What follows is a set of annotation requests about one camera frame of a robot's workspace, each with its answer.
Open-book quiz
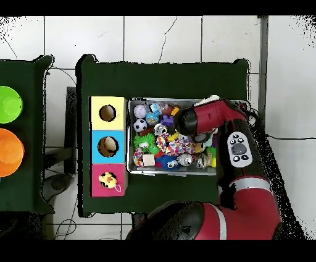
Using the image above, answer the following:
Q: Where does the large colourful dotted cloth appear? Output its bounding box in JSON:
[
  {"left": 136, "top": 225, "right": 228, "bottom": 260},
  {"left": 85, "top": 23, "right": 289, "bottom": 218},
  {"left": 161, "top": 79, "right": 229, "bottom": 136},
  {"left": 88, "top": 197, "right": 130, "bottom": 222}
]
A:
[{"left": 155, "top": 133, "right": 196, "bottom": 156}]

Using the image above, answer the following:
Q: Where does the cream yellow cloth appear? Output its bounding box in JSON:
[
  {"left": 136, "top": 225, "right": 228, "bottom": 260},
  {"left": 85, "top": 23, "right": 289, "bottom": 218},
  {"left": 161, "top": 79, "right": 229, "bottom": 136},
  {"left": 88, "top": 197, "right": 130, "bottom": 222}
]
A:
[{"left": 193, "top": 95, "right": 221, "bottom": 107}]

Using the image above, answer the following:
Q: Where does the yellow toy duck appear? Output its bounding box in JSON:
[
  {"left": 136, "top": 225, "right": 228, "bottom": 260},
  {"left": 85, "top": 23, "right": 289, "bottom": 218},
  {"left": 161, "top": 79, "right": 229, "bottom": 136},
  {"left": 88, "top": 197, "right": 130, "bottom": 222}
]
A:
[{"left": 98, "top": 171, "right": 122, "bottom": 193}]

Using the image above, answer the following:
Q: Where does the clear mesh bin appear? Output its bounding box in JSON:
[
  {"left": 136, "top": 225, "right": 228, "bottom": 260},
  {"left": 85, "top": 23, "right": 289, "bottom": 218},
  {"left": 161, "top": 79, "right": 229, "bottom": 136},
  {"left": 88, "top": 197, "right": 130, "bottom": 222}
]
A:
[{"left": 126, "top": 98, "right": 249, "bottom": 177}]

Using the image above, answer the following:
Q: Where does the wooden box with three holes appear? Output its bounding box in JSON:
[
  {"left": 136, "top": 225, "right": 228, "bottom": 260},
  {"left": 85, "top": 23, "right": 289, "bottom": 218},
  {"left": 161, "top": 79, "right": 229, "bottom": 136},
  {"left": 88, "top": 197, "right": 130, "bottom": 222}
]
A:
[{"left": 88, "top": 95, "right": 129, "bottom": 198}]

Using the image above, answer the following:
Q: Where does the blue globe ball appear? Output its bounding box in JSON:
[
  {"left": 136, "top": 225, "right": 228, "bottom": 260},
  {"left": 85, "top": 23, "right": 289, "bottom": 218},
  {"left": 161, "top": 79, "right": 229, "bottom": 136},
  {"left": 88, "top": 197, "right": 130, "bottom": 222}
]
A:
[{"left": 145, "top": 112, "right": 160, "bottom": 126}]

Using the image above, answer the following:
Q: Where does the green spiky toy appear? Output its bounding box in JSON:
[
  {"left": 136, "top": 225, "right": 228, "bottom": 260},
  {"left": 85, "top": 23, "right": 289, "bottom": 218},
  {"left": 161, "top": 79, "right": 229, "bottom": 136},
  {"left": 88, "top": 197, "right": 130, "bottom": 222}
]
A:
[{"left": 133, "top": 133, "right": 160, "bottom": 155}]

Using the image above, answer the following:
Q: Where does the black white soccer ball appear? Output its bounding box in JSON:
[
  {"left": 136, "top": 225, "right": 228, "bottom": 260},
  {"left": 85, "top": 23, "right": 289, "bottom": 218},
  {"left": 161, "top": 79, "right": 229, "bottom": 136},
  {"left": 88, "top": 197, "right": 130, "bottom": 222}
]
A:
[{"left": 133, "top": 119, "right": 148, "bottom": 133}]

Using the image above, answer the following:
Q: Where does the white baseball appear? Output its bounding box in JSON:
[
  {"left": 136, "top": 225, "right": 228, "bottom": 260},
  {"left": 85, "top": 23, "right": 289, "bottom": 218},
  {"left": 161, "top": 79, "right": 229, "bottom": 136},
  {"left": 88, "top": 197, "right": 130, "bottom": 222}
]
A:
[{"left": 133, "top": 104, "right": 149, "bottom": 119}]

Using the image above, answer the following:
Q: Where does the twisted colourful dotted cloth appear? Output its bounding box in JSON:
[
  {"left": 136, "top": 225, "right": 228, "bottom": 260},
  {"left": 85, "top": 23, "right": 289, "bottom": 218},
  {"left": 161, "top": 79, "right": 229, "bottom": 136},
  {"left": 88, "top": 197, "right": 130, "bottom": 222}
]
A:
[{"left": 133, "top": 148, "right": 145, "bottom": 168}]

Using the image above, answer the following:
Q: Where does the blue spiky ball with eyes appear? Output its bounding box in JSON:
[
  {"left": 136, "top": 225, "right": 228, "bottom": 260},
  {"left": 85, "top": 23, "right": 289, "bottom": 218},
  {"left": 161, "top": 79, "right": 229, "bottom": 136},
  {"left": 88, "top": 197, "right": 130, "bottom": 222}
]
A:
[{"left": 157, "top": 154, "right": 180, "bottom": 172}]

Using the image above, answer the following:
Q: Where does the dark green table cloth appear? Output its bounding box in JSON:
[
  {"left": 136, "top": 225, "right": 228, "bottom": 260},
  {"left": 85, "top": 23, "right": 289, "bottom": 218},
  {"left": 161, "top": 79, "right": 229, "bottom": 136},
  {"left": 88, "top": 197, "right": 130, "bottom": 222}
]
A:
[
  {"left": 0, "top": 55, "right": 54, "bottom": 214},
  {"left": 76, "top": 54, "right": 249, "bottom": 218}
]

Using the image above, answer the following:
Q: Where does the orange plastic bowl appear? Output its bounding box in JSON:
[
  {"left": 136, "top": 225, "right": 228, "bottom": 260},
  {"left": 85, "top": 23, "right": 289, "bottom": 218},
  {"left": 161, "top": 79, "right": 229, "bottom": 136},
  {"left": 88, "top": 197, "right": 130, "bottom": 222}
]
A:
[{"left": 0, "top": 128, "right": 25, "bottom": 178}]

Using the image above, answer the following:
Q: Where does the green plastic bowl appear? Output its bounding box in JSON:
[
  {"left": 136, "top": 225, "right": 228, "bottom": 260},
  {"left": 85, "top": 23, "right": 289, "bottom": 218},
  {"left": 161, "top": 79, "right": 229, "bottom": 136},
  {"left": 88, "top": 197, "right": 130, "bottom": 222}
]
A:
[{"left": 0, "top": 85, "right": 24, "bottom": 124}]

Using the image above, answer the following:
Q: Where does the black frame stand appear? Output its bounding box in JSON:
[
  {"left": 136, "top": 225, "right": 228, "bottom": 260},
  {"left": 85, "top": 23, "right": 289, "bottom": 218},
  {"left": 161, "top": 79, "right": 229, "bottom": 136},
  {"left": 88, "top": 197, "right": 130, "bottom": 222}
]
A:
[{"left": 63, "top": 86, "right": 78, "bottom": 175}]

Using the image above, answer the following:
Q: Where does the grey floor cable cover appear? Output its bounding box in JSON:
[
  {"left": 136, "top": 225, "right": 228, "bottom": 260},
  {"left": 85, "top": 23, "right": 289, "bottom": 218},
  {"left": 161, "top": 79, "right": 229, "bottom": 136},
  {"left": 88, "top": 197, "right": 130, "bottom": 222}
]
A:
[{"left": 257, "top": 15, "right": 269, "bottom": 119}]

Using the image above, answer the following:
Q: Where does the black cable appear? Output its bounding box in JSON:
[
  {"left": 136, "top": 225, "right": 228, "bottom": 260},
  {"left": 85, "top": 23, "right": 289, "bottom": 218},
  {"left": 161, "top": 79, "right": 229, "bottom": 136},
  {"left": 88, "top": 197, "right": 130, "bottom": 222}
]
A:
[{"left": 266, "top": 134, "right": 316, "bottom": 142}]

